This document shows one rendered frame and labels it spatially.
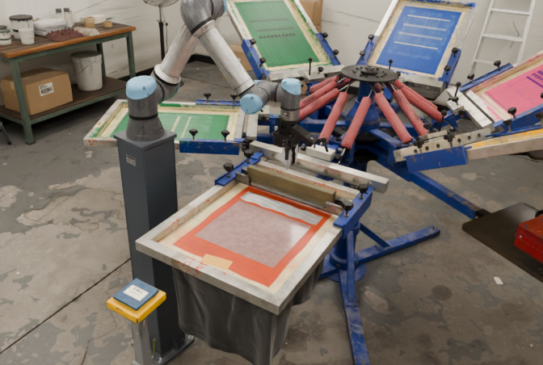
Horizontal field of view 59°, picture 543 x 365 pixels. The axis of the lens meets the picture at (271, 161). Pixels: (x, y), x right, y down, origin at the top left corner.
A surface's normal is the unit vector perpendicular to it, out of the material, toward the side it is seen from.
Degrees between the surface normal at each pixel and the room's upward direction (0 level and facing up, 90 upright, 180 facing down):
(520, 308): 0
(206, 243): 0
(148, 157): 90
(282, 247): 0
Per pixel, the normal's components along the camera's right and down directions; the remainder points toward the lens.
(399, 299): 0.04, -0.89
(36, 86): 0.84, 0.23
